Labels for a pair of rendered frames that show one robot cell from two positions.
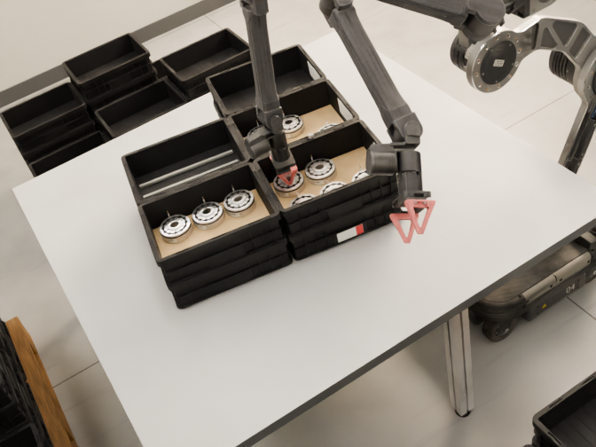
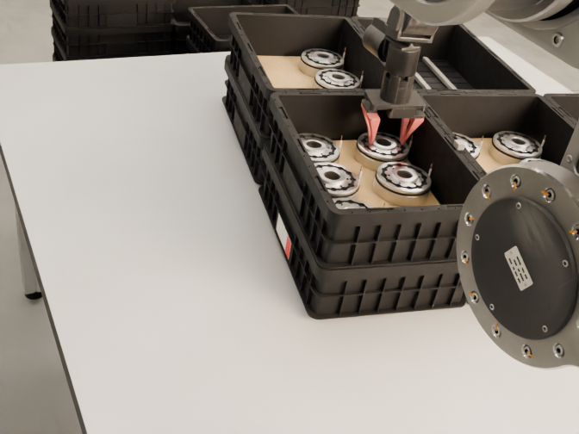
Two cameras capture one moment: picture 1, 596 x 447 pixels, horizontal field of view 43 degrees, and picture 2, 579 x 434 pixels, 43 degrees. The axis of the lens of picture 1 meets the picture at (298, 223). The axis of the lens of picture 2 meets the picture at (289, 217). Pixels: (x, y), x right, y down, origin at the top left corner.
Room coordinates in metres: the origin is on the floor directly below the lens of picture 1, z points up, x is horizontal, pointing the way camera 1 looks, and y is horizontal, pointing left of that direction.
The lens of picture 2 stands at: (1.59, -1.24, 1.55)
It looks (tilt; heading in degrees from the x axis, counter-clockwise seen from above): 35 degrees down; 80
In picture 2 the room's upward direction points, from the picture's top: 10 degrees clockwise
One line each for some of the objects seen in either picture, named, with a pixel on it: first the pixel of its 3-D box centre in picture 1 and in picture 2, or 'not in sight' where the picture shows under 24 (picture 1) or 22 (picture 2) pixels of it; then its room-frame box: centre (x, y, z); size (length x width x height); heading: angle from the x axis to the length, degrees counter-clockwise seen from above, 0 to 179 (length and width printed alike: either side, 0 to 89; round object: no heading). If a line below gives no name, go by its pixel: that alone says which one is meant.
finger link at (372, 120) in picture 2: (286, 171); (381, 122); (1.95, -0.01, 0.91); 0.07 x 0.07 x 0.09; 6
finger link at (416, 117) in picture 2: not in sight; (399, 122); (1.99, 0.00, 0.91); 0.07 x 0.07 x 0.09; 6
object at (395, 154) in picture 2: (288, 180); (382, 145); (1.96, -0.01, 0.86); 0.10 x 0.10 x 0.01
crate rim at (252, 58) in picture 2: (207, 212); (312, 53); (1.84, 0.26, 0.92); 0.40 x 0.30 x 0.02; 101
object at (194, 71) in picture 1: (217, 90); not in sight; (3.42, 0.23, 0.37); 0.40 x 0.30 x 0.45; 111
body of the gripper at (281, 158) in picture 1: (280, 152); (396, 88); (1.96, 0.00, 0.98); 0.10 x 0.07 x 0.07; 6
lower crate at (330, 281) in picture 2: (332, 201); (359, 222); (1.92, -0.13, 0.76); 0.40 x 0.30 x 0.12; 101
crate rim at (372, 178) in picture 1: (324, 166); (376, 150); (1.92, -0.13, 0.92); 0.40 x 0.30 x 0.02; 101
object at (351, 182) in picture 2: (335, 192); (331, 178); (1.84, -0.14, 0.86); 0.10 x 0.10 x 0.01
